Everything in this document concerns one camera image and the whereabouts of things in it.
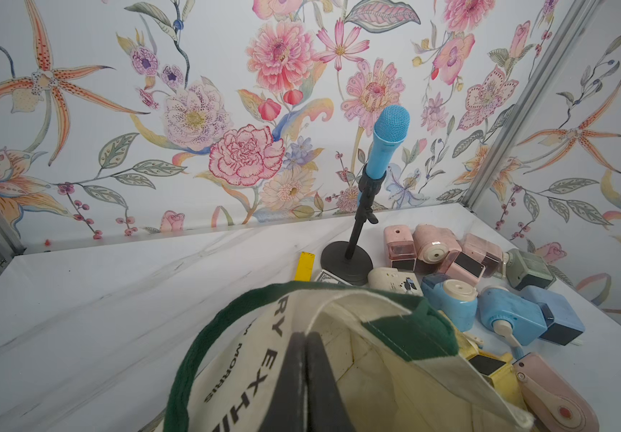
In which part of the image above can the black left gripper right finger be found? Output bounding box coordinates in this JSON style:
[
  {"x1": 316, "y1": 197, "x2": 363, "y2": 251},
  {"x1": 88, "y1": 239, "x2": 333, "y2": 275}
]
[{"x1": 306, "y1": 332, "x2": 355, "y2": 432}]

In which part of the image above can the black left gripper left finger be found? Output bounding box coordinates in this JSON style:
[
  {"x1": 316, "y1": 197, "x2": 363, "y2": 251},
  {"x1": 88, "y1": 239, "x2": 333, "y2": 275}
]
[{"x1": 258, "y1": 332, "x2": 307, "y2": 432}]

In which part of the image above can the cream canvas tote bag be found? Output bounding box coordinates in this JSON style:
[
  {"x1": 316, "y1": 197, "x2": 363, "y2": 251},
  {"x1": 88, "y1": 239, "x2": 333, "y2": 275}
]
[{"x1": 158, "y1": 282, "x2": 535, "y2": 431}]

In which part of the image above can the cream panda pencil sharpener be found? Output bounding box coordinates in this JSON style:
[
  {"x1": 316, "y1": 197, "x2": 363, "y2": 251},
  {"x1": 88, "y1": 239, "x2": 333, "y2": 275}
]
[{"x1": 368, "y1": 267, "x2": 423, "y2": 297}]

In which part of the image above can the pink pencil sharpener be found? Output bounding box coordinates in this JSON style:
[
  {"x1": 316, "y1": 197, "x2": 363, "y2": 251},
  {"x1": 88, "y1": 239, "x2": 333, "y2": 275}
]
[
  {"x1": 513, "y1": 353, "x2": 600, "y2": 432},
  {"x1": 438, "y1": 251, "x2": 485, "y2": 287},
  {"x1": 384, "y1": 225, "x2": 417, "y2": 272},
  {"x1": 460, "y1": 233, "x2": 504, "y2": 278},
  {"x1": 413, "y1": 224, "x2": 462, "y2": 274}
]

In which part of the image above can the dark green pencil sharpener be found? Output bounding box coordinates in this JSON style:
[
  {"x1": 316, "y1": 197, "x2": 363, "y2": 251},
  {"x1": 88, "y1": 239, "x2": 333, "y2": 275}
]
[{"x1": 506, "y1": 248, "x2": 555, "y2": 291}]

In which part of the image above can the dark blue pencil sharpener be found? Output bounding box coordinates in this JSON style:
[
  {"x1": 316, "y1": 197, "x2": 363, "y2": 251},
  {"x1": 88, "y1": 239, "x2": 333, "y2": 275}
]
[{"x1": 520, "y1": 285, "x2": 586, "y2": 346}]

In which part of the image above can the yellow wooden block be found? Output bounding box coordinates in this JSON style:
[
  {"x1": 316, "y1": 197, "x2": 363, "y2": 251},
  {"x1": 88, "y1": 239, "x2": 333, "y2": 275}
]
[{"x1": 294, "y1": 252, "x2": 315, "y2": 282}]

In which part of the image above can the black microphone stand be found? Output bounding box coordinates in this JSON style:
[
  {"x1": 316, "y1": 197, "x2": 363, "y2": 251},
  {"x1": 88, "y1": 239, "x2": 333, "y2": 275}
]
[{"x1": 321, "y1": 169, "x2": 386, "y2": 286}]

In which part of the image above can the blue microphone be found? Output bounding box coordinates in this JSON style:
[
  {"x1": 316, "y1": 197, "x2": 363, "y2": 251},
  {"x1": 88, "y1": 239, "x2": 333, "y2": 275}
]
[{"x1": 366, "y1": 105, "x2": 411, "y2": 180}]

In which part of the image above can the aluminium corner post right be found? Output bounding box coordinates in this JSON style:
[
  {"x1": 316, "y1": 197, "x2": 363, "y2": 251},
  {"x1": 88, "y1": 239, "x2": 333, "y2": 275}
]
[{"x1": 460, "y1": 0, "x2": 600, "y2": 211}]

